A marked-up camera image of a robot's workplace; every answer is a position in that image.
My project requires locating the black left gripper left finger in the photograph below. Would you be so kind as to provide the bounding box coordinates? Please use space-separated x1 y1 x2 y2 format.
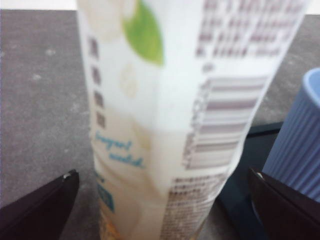
0 169 81 240

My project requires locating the blue ribbed cup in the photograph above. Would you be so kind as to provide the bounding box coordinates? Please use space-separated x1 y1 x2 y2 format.
263 67 320 201

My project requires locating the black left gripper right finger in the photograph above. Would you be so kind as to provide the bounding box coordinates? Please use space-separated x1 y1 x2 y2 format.
246 167 320 240

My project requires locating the dark blue tray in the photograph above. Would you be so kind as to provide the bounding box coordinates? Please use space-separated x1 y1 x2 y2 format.
218 121 285 240

